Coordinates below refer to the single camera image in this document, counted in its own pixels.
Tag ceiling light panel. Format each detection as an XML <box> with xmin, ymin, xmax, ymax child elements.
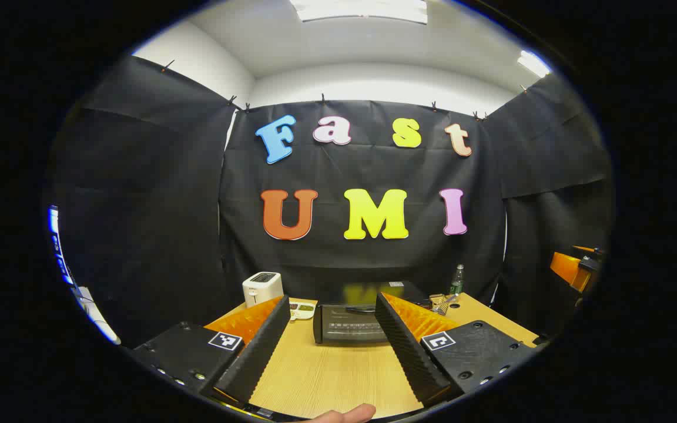
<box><xmin>517</xmin><ymin>50</ymin><xmax>551</xmax><ymax>78</ymax></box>
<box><xmin>289</xmin><ymin>0</ymin><xmax>428</xmax><ymax>25</ymax></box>

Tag black backdrop cloth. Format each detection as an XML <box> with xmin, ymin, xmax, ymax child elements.
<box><xmin>51</xmin><ymin>56</ymin><xmax>612</xmax><ymax>347</ymax></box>

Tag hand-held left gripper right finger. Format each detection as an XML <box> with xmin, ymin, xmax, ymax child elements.
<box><xmin>374</xmin><ymin>292</ymin><xmax>537</xmax><ymax>407</ymax></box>

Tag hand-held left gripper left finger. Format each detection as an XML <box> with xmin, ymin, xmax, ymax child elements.
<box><xmin>132</xmin><ymin>295</ymin><xmax>291</xmax><ymax>406</ymax></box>

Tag black electric oven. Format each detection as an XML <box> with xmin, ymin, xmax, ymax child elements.
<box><xmin>313</xmin><ymin>281</ymin><xmax>433</xmax><ymax>345</ymax></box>

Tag white toaster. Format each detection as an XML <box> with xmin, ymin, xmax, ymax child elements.
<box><xmin>242</xmin><ymin>271</ymin><xmax>284</xmax><ymax>308</ymax></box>

